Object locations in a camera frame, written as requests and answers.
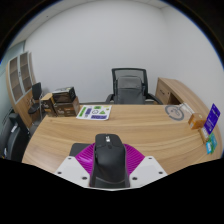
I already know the white printed paper sheet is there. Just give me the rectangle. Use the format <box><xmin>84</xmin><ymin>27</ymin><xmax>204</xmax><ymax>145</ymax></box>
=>
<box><xmin>76</xmin><ymin>104</ymin><xmax>113</xmax><ymax>121</ymax></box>

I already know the wooden side cabinet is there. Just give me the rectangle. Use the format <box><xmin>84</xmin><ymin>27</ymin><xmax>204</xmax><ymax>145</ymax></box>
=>
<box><xmin>155</xmin><ymin>77</ymin><xmax>193</xmax><ymax>107</ymax></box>

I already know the black computer mouse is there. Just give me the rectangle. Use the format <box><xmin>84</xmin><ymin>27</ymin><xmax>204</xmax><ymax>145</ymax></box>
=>
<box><xmin>89</xmin><ymin>133</ymin><xmax>131</xmax><ymax>189</ymax></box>

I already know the light brown cardboard box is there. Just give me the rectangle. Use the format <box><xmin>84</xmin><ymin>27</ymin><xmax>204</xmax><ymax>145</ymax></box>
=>
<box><xmin>40</xmin><ymin>92</ymin><xmax>57</xmax><ymax>118</ymax></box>

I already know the purple sign stand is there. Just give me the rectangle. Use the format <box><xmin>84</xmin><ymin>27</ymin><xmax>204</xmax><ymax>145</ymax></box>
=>
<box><xmin>203</xmin><ymin>103</ymin><xmax>221</xmax><ymax>135</ymax></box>

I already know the black padded office chair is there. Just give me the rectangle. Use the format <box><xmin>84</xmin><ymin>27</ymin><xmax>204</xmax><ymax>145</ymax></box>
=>
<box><xmin>0</xmin><ymin>112</ymin><xmax>31</xmax><ymax>163</ymax></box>

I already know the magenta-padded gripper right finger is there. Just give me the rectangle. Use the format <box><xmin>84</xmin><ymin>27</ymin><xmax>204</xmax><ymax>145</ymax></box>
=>
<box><xmin>123</xmin><ymin>143</ymin><xmax>168</xmax><ymax>188</ymax></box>

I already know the grey round disc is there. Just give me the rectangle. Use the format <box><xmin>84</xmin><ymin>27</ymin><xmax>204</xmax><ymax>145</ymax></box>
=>
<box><xmin>164</xmin><ymin>104</ymin><xmax>185</xmax><ymax>122</ymax></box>

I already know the orange box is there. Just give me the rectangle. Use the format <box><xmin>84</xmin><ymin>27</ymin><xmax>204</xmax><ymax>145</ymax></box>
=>
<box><xmin>187</xmin><ymin>112</ymin><xmax>208</xmax><ymax>130</ymax></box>

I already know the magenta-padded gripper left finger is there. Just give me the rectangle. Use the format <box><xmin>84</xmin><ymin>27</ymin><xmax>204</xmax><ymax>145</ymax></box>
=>
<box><xmin>54</xmin><ymin>143</ymin><xmax>98</xmax><ymax>188</ymax></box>

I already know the small tan box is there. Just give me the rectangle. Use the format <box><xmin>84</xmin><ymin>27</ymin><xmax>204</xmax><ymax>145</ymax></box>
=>
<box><xmin>198</xmin><ymin>126</ymin><xmax>210</xmax><ymax>144</ymax></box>

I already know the green flat box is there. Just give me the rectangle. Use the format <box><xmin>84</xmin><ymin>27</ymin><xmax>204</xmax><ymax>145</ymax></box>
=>
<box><xmin>208</xmin><ymin>132</ymin><xmax>218</xmax><ymax>154</ymax></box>

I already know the black mesh office chair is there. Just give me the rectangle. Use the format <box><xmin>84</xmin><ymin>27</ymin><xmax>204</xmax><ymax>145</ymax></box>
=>
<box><xmin>105</xmin><ymin>67</ymin><xmax>164</xmax><ymax>106</ymax></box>

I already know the dark printed cardboard box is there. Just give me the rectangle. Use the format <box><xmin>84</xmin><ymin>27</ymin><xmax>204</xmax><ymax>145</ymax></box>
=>
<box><xmin>51</xmin><ymin>86</ymin><xmax>77</xmax><ymax>104</ymax></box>

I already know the small blue box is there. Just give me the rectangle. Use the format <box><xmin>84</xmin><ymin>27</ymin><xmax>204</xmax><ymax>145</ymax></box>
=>
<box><xmin>205</xmin><ymin>141</ymin><xmax>213</xmax><ymax>155</ymax></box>

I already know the wooden shelf unit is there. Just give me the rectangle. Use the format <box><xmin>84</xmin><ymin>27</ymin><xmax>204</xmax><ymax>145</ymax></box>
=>
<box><xmin>5</xmin><ymin>50</ymin><xmax>43</xmax><ymax>129</ymax></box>

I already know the small black visitor chair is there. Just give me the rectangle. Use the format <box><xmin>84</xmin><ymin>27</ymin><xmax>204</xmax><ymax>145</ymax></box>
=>
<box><xmin>27</xmin><ymin>82</ymin><xmax>46</xmax><ymax>118</ymax></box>

